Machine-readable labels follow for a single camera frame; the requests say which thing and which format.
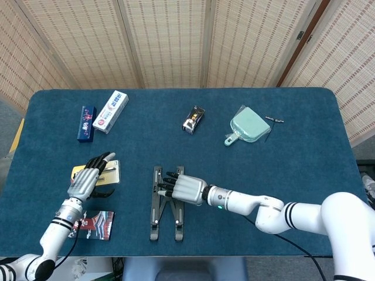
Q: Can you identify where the navy blue patterned box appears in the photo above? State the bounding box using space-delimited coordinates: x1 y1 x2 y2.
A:
76 105 97 143

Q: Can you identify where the black folding laptop stand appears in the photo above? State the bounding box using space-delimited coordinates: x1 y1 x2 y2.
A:
149 165 186 242

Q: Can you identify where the red blue illustrated book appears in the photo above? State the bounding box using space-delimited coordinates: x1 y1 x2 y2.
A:
67 210 115 241

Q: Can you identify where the bamboo folding screen panel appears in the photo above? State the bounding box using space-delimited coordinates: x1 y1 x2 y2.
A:
117 0 212 90
0 0 80 115
202 0 323 88
279 0 375 147
14 0 145 90

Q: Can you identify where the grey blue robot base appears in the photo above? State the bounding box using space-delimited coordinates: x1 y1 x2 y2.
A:
121 256 250 281

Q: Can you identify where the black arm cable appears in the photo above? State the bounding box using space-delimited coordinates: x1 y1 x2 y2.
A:
241 215 328 281
54 221 82 269

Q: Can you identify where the brown wooden post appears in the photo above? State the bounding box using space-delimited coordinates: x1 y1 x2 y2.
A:
276 0 332 88

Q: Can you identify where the yellow strip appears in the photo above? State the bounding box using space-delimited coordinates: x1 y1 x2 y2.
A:
8 118 26 155

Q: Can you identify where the mint green bagged dustpan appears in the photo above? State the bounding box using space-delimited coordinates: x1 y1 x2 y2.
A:
224 104 272 147

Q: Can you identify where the grey white shoe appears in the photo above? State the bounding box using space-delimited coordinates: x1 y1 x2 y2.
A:
359 172 375 211

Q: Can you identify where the white toothpaste box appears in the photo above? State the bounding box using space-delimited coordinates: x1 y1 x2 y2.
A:
92 90 129 135

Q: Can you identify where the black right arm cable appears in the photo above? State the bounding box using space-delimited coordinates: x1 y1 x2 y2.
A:
241 215 328 281

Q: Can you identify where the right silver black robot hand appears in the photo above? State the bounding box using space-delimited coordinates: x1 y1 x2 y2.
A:
157 171 209 205

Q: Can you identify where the blue table cloth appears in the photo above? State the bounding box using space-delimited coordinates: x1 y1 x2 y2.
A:
0 87 369 258

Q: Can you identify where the yellow razor blister pack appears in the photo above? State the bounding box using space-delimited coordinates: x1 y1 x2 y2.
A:
71 159 121 187

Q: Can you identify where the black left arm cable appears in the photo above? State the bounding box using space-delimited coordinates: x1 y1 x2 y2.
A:
54 221 82 269

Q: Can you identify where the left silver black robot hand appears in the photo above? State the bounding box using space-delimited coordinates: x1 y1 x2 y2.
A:
67 151 117 203

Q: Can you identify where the small black gold box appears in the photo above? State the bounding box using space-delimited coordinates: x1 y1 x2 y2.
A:
182 105 206 135

